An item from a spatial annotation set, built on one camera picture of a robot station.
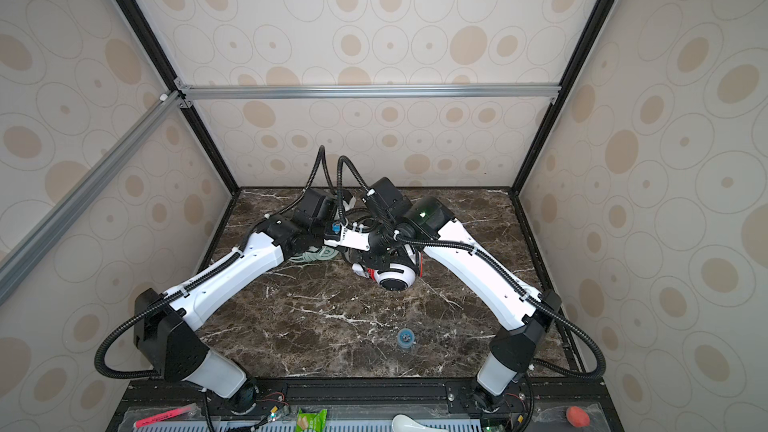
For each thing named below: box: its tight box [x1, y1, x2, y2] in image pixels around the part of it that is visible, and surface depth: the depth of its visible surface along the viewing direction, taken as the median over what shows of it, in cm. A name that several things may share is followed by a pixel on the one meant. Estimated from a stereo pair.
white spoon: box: [391, 413, 450, 432], surface depth 71 cm
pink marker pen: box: [134, 406, 191, 428], surface depth 72 cm
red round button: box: [566, 406, 591, 428], surface depth 71 cm
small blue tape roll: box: [398, 328, 415, 349], surface depth 85 cm
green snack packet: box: [295, 408, 328, 432], surface depth 70 cm
